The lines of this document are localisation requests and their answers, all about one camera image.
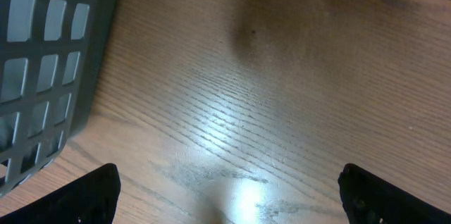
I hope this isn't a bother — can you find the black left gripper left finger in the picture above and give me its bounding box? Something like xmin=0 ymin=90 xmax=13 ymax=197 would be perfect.
xmin=1 ymin=163 xmax=121 ymax=224

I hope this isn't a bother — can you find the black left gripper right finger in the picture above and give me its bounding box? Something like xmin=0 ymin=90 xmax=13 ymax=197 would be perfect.
xmin=338 ymin=163 xmax=450 ymax=224

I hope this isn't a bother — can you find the dark grey plastic mesh basket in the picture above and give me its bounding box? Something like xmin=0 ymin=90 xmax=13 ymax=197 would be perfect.
xmin=1 ymin=0 xmax=116 ymax=195

